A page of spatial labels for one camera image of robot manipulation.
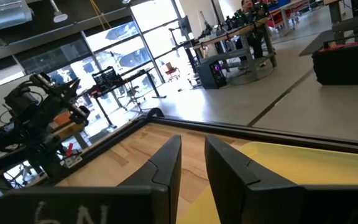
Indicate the yellow plastic bin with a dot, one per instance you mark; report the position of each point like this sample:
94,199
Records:
306,165

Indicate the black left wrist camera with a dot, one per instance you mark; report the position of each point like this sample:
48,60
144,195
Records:
20,101

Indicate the red clip on bracket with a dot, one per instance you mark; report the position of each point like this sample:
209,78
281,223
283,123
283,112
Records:
69,149

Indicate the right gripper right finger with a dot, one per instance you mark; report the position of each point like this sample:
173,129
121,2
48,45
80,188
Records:
275,205

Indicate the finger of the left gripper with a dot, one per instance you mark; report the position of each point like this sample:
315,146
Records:
70,87
81,114

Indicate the black monitor on arm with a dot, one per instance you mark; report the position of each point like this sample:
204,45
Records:
185,26

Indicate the grey background workbench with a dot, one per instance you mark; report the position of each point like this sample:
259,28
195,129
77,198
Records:
238,40

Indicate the black computer with purple light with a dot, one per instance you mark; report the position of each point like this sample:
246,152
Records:
211,74

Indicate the large black equipment case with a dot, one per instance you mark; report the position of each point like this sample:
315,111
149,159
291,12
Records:
346,62

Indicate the black stand with keyboard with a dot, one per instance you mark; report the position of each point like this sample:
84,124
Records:
110,84

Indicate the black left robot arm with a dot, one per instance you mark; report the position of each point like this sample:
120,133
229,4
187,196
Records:
26,130

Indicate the red chair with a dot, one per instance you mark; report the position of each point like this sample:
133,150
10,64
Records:
172,71

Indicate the wooden background table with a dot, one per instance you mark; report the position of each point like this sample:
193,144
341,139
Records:
70,127

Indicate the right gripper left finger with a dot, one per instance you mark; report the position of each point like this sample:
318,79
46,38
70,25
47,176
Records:
104,205

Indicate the black frame clamp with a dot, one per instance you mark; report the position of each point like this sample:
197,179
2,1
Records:
155,112

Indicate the orange box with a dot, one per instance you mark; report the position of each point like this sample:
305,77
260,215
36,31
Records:
62,117

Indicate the white hanging lamp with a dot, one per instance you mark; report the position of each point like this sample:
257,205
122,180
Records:
59,15

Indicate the person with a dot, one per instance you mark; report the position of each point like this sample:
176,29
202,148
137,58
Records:
253,28

